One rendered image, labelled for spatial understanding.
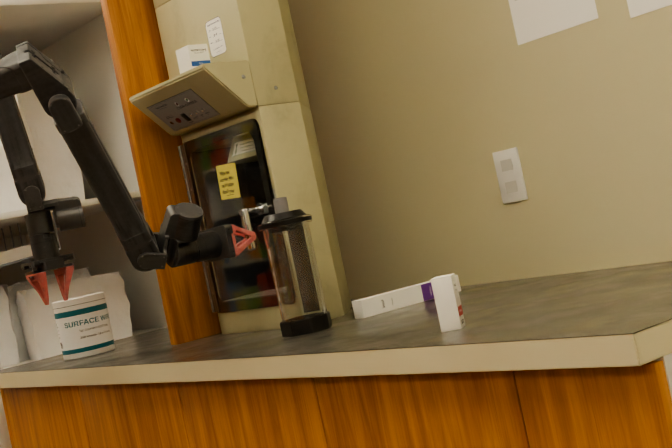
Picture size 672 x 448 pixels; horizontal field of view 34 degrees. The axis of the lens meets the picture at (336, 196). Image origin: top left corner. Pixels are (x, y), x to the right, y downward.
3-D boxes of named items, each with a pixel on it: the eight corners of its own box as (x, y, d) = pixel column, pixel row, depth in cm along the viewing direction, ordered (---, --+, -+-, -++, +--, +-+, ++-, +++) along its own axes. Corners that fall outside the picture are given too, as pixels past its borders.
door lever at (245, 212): (272, 246, 232) (265, 247, 234) (263, 202, 232) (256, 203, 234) (251, 250, 229) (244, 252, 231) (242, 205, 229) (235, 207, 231)
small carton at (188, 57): (200, 76, 239) (194, 49, 240) (212, 71, 236) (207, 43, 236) (180, 78, 236) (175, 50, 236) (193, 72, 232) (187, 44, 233)
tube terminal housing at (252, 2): (305, 311, 270) (241, 5, 272) (392, 302, 245) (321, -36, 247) (221, 334, 254) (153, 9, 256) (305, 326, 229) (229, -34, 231)
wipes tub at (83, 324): (101, 349, 287) (89, 293, 287) (124, 347, 277) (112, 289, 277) (55, 361, 278) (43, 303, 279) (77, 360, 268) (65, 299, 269)
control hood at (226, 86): (180, 135, 255) (171, 93, 256) (259, 106, 230) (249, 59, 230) (136, 141, 248) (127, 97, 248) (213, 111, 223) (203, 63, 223)
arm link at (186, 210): (130, 244, 221) (136, 268, 214) (138, 195, 215) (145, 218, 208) (188, 246, 225) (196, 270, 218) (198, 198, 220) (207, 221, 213)
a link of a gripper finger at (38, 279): (74, 298, 244) (65, 257, 244) (44, 306, 239) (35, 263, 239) (61, 301, 249) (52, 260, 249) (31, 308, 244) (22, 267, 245)
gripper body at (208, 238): (204, 230, 230) (174, 236, 225) (231, 223, 222) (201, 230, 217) (211, 260, 230) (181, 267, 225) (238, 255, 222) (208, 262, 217)
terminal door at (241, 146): (218, 313, 253) (182, 143, 254) (296, 303, 230) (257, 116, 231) (215, 314, 253) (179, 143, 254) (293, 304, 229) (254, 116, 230)
